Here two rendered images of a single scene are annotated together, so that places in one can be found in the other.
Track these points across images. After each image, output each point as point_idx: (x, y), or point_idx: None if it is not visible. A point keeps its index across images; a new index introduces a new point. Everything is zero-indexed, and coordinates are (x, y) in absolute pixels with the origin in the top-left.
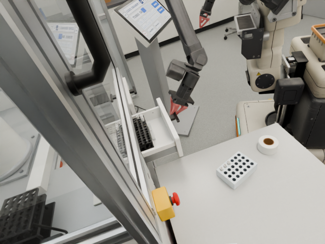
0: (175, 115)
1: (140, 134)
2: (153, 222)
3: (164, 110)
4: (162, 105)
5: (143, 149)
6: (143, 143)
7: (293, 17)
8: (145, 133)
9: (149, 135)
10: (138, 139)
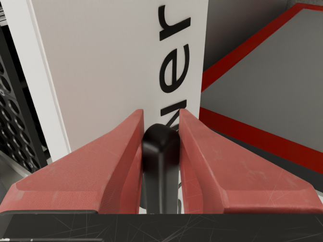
0: (153, 206)
1: (3, 115)
2: None
3: (53, 129)
4: (32, 38)
5: (46, 148)
6: (22, 163)
7: None
8: (18, 129)
9: (35, 153)
10: (1, 128)
